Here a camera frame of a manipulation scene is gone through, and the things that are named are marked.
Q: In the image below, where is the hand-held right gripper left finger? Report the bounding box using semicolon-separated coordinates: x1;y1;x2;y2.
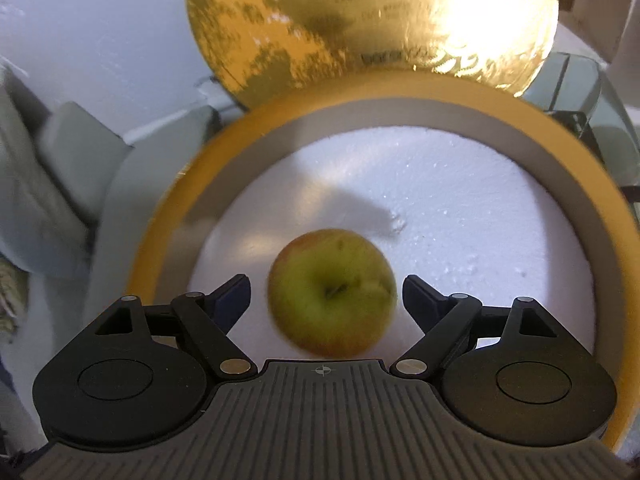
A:
94;274;259;380

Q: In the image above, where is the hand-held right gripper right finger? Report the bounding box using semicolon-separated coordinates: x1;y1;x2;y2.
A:
390;275;555;378

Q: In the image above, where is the green apple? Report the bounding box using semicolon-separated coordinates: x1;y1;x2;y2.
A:
267;228;399;359

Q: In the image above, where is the round yellow box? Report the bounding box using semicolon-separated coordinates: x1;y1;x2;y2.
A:
129;71;640;452

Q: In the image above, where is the grey cloth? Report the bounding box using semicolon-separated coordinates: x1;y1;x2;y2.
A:
0;67;136;281

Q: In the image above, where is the glass container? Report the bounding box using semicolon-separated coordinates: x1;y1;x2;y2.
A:
525;52;640;186

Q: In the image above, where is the round gold lid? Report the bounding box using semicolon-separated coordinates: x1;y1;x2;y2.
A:
186;0;559;112

